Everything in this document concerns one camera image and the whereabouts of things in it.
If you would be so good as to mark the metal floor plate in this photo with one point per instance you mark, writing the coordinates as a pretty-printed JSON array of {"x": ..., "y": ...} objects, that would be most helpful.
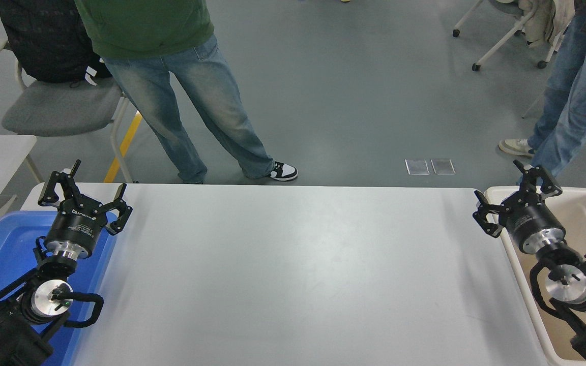
[
  {"x": 417, "y": 167},
  {"x": 443, "y": 167}
]

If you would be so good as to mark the blue plastic tray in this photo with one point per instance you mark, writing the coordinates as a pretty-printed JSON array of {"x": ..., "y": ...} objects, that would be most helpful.
[{"x": 8, "y": 249}]

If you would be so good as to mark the grey padded chair white frame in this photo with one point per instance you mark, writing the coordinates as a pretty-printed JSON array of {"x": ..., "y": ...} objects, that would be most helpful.
[{"x": 59, "y": 109}]

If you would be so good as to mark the pale draped garment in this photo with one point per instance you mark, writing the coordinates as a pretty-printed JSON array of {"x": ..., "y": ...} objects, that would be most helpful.
[{"x": 542, "y": 20}]

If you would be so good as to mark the black quilted jacket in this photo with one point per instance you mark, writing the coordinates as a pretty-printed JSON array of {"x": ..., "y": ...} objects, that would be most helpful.
[{"x": 44, "y": 46}]

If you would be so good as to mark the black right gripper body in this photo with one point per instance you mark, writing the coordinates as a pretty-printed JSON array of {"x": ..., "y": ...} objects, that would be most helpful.
[{"x": 532, "y": 221}]

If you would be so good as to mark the person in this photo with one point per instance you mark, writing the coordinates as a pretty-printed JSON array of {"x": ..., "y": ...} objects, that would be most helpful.
[
  {"x": 573, "y": 91},
  {"x": 145, "y": 20}
]

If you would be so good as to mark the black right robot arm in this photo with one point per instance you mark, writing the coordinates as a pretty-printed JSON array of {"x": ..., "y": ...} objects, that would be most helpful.
[{"x": 578, "y": 300}]

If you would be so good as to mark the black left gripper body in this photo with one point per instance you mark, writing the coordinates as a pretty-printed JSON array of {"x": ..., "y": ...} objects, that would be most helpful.
[{"x": 77, "y": 226}]

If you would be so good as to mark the white-legged wheeled chair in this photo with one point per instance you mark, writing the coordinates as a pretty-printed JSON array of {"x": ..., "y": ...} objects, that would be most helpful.
[{"x": 476, "y": 66}]

